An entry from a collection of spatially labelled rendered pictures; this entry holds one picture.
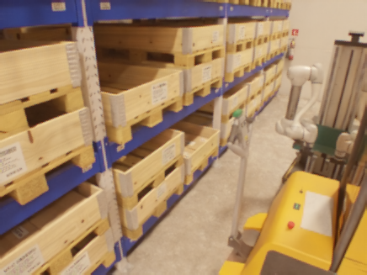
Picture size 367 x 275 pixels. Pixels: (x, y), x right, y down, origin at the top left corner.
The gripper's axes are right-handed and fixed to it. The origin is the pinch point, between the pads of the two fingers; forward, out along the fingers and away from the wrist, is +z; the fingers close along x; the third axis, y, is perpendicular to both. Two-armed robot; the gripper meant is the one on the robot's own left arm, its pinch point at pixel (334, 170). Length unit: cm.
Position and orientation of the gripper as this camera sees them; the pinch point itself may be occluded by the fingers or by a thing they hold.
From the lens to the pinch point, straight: 272.4
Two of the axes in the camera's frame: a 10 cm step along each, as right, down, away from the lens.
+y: -6.0, 3.5, -7.1
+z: 0.0, 9.0, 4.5
